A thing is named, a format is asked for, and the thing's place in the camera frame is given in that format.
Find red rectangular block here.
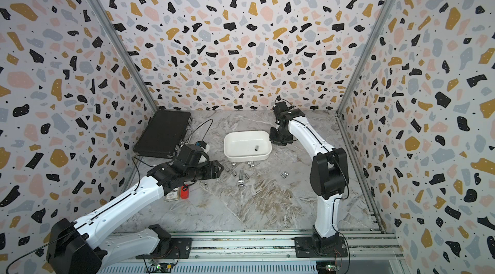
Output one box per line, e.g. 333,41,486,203
180,186,189,200

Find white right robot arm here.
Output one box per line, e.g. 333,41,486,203
269,101,349,255

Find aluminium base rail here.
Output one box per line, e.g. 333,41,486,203
102,230,409,273

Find black tool case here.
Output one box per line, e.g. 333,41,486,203
133,110,192,159

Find white plastic storage box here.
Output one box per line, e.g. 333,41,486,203
224,130,272,163

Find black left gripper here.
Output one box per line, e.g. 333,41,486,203
185,159,226,184

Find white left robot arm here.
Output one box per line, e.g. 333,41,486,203
46,141,224,273

